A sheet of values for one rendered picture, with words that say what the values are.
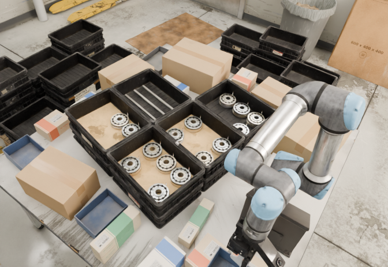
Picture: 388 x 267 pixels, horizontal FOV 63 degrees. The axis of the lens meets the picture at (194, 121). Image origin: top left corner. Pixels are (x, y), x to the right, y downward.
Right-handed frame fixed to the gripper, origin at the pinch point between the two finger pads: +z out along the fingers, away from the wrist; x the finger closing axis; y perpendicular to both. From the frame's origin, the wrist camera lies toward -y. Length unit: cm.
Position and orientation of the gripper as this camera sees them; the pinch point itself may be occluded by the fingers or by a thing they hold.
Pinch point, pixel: (245, 266)
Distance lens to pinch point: 113.8
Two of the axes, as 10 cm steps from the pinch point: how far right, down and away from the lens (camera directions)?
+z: -1.2, 7.5, 6.5
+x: -5.8, 4.7, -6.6
